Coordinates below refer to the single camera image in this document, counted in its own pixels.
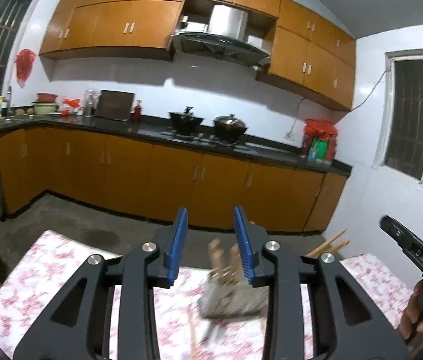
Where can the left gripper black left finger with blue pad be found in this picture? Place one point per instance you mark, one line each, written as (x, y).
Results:
(76, 323)

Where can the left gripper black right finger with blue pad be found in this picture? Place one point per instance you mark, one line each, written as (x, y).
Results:
(346, 322)

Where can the wooden chopstick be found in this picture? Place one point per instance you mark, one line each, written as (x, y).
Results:
(325, 245)
(216, 258)
(234, 263)
(334, 248)

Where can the brown lower kitchen cabinets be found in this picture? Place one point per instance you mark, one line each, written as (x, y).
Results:
(153, 181)

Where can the brown kitchen cabinets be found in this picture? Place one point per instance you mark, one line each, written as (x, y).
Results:
(153, 181)
(310, 56)

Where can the brown upper kitchen cabinets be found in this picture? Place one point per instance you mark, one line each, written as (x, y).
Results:
(310, 56)

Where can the floral pink white tablecloth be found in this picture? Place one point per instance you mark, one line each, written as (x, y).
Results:
(183, 334)

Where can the wooden chopstick in holder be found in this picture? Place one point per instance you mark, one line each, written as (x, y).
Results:
(334, 248)
(325, 245)

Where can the pale green perforated utensil holder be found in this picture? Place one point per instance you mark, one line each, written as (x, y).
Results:
(224, 299)

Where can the right barred window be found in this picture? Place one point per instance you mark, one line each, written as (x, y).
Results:
(403, 131)

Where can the red plastic bag with bottles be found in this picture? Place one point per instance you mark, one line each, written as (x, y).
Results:
(320, 138)

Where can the black wok on stove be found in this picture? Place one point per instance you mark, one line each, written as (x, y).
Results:
(185, 123)

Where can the red bottle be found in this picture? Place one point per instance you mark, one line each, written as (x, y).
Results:
(137, 112)

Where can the dark wooden cutting board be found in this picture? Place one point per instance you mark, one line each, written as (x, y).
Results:
(114, 105)

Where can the red plastic bag on counter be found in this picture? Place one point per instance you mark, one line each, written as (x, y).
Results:
(69, 107)

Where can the clear glass jar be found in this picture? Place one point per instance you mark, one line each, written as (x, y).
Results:
(89, 103)

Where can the green basin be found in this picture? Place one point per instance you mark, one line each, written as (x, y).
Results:
(45, 108)

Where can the black pot with lid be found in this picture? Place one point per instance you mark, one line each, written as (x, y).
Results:
(229, 128)

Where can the red basin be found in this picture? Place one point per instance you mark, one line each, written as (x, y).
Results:
(46, 98)

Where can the steel faucet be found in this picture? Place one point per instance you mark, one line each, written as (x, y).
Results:
(8, 102)

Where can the red hanging plastic bag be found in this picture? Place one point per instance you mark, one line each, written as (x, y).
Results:
(24, 61)

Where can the steel range hood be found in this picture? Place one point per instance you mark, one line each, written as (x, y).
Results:
(224, 32)

